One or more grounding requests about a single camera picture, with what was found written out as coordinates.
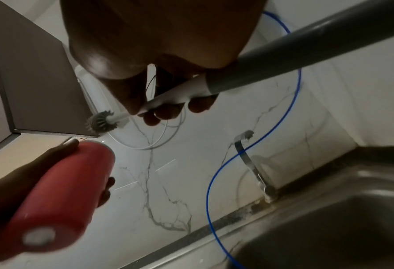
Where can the person's left hand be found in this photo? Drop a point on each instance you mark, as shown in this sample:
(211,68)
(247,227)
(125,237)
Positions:
(11,194)

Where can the person's right hand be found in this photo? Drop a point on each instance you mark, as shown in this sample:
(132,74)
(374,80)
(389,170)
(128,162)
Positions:
(150,34)

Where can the pink steel tumbler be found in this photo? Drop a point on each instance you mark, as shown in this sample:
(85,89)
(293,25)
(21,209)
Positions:
(70,189)

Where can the white bottle brush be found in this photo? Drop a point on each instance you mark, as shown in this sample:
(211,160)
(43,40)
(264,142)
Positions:
(300,47)

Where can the thin blue tube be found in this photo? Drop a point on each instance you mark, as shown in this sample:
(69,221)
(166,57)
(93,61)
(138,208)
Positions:
(207,199)

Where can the metal faucet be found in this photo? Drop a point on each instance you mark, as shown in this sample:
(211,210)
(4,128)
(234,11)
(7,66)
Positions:
(268,190)

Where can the stainless steel sink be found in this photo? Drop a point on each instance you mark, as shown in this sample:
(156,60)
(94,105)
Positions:
(333,223)

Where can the dark brown wall cabinet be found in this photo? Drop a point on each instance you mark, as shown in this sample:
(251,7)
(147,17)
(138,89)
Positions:
(34,78)

